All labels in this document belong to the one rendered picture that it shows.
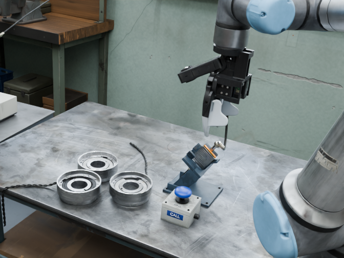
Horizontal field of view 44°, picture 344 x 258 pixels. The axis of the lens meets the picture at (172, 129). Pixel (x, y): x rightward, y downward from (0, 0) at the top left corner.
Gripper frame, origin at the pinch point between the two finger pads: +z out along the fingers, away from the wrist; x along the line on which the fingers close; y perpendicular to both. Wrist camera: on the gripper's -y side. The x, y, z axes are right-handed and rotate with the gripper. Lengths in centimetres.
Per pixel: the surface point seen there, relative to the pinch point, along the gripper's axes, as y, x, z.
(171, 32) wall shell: -84, 145, 16
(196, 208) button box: 3.6, -11.5, 15.7
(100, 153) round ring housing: -29.0, -4.0, 15.3
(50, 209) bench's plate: -26.7, -26.4, 19.2
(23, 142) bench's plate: -55, -7, 19
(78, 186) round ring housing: -25.8, -17.5, 17.3
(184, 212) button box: 2.5, -16.0, 14.6
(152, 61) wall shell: -96, 145, 36
